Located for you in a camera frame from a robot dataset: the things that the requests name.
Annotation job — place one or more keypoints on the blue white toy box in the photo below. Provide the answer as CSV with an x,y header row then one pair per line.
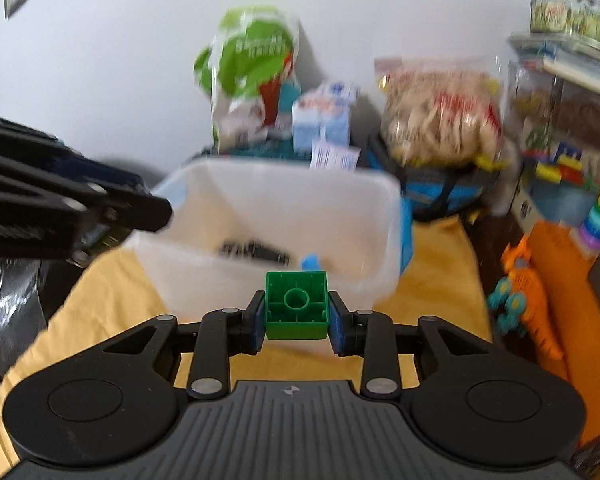
x,y
555,205

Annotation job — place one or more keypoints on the blue white tissue pack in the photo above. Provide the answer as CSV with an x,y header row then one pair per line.
x,y
325,120

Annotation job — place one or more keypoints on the green white plastic bag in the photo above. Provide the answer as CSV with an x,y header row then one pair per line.
x,y
245,55

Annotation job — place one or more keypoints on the orange toy animal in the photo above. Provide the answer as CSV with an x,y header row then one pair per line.
x,y
535,300

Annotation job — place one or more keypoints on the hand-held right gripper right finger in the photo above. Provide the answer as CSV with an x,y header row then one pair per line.
x,y
336,325

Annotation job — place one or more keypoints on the dark green checked box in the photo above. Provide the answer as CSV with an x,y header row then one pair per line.
x,y
260,149

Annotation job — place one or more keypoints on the yellow cloth desktop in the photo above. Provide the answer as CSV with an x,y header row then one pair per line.
x,y
105,285

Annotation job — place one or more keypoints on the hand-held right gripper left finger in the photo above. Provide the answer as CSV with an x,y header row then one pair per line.
x,y
257,325

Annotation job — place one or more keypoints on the white packet with blue print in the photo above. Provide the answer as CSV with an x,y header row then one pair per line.
x,y
335,157

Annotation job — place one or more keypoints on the green building block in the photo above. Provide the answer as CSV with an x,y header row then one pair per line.
x,y
295,330

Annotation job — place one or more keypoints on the black toy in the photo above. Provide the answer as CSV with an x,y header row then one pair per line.
x,y
252,251

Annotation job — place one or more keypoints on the white plastic storage bin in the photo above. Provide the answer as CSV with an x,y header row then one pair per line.
x,y
280,210

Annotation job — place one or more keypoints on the clear bag of beige sticks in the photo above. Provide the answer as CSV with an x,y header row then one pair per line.
x,y
440,115

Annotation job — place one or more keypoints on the clear plastic toy case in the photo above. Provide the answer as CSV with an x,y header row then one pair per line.
x,y
535,110

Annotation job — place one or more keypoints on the light blue toy piece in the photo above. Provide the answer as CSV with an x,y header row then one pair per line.
x,y
311,262

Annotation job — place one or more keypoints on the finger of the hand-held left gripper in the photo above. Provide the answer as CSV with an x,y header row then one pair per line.
x,y
105,172
140,212

